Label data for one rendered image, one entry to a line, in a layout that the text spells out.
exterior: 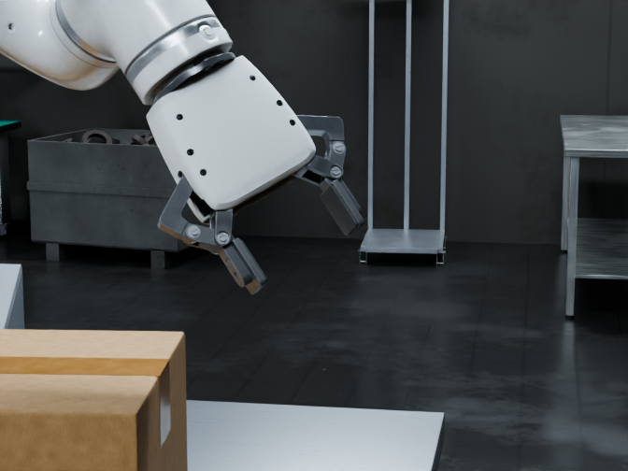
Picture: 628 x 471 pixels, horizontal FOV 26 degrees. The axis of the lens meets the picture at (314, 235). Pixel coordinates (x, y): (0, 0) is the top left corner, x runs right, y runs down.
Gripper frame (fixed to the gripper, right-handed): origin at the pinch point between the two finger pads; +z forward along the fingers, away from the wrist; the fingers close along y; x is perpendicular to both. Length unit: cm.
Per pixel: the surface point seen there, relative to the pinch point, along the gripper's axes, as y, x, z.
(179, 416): 10.0, -20.6, 5.2
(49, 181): -135, -594, -150
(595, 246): -316, -475, 32
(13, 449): 25.3, -5.3, 1.1
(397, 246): -262, -549, -23
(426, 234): -293, -575, -21
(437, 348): -186, -407, 28
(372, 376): -146, -380, 22
